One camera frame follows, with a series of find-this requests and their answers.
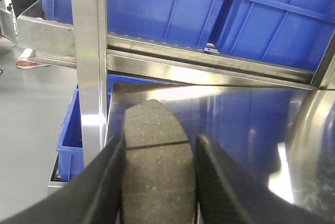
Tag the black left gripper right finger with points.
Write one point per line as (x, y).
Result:
(228, 194)

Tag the right blue plastic crate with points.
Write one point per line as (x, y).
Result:
(292, 33)

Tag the stainless steel rack frame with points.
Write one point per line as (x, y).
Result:
(73, 33)

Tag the grey brake pad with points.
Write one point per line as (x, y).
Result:
(159, 184)

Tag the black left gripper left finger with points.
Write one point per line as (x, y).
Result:
(91, 197)

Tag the blue plastic crate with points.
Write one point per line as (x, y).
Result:
(292, 33)
(187, 23)

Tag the low blue plastic bin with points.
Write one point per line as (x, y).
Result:
(69, 146)

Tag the left blue plastic crate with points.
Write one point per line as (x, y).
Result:
(187, 23)

